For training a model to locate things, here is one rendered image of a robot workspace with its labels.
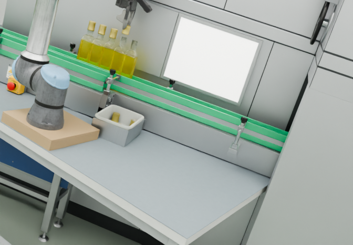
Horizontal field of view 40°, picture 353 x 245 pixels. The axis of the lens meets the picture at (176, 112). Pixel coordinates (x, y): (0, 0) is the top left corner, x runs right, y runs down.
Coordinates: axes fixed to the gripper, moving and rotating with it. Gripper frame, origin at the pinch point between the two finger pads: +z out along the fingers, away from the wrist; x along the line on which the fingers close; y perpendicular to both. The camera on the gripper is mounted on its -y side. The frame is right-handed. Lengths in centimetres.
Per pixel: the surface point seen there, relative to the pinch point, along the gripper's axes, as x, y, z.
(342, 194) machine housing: 22, -117, 33
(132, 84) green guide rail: 4.2, -11.7, 24.6
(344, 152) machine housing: 22, -111, 15
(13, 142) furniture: 52, 17, 52
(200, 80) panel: -12.5, -40.4, 15.2
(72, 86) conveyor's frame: 15.6, 13.0, 32.5
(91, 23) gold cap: 1.9, 16.9, 3.8
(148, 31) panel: -12.0, -7.5, 0.7
